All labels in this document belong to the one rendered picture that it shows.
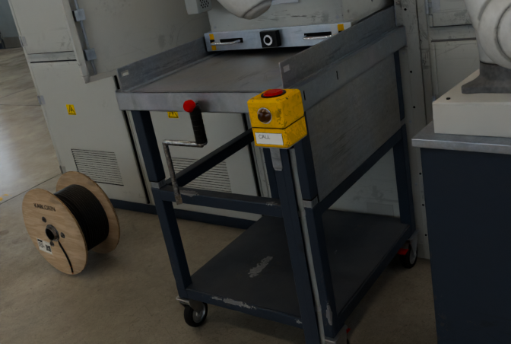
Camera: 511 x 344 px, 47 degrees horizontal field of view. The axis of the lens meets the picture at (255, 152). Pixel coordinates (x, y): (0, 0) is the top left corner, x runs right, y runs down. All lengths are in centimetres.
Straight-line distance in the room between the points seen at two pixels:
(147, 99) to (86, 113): 138
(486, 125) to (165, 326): 135
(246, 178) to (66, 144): 117
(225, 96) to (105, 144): 160
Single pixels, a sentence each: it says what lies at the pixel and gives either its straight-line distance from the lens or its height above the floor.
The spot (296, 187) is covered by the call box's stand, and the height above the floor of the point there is 70.
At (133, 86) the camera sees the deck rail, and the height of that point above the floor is 85.
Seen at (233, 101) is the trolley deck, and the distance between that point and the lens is 149.
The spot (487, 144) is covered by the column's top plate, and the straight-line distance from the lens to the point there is 121.
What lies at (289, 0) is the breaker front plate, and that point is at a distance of 180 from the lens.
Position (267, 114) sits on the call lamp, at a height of 87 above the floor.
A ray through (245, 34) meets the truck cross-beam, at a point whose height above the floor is 91.
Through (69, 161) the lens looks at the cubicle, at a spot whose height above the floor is 25.
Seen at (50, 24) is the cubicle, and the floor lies 98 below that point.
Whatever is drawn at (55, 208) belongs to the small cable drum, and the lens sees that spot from 253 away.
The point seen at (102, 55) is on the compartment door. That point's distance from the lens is 210.
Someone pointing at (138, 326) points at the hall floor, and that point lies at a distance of 221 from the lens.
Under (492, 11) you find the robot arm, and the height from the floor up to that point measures 102.
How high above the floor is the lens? 119
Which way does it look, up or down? 20 degrees down
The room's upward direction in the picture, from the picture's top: 11 degrees counter-clockwise
